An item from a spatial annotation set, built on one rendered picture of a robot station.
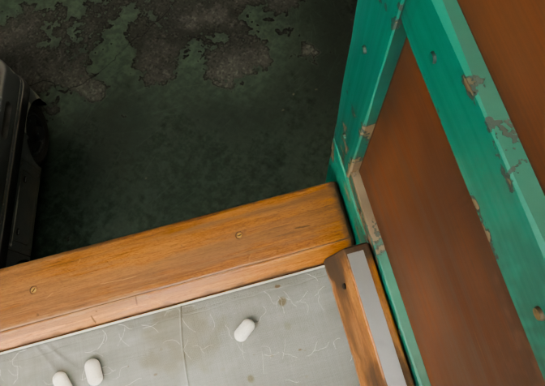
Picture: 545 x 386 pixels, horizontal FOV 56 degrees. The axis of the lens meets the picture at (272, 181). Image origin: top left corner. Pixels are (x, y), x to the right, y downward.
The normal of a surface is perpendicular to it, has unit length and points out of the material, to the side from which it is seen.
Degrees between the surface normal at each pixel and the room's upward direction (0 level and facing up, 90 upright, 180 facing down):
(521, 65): 90
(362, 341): 67
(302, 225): 0
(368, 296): 0
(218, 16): 0
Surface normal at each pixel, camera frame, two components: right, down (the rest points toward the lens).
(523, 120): -0.97, 0.25
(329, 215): -0.04, -0.31
